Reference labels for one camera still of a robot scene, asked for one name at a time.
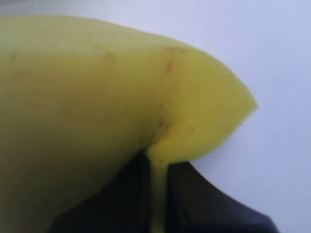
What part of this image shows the yellow sponge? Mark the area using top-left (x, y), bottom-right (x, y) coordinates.
top-left (0, 16), bottom-right (258, 233)

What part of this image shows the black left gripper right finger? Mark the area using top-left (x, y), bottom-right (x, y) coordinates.
top-left (166, 162), bottom-right (279, 233)

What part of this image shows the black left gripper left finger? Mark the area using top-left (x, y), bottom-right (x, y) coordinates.
top-left (50, 152), bottom-right (151, 233)

